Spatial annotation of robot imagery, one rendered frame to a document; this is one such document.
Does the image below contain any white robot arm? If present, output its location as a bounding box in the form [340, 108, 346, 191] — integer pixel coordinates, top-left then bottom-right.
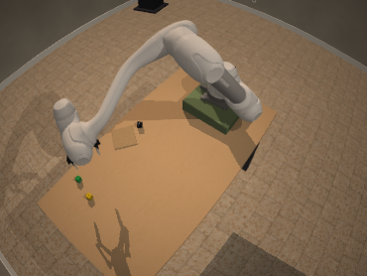
[54, 20, 263, 166]

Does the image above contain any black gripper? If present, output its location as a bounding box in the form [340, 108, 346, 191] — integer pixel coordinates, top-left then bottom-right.
[66, 139, 100, 170]

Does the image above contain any yellow die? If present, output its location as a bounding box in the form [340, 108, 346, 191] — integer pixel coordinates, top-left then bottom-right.
[86, 193, 93, 201]

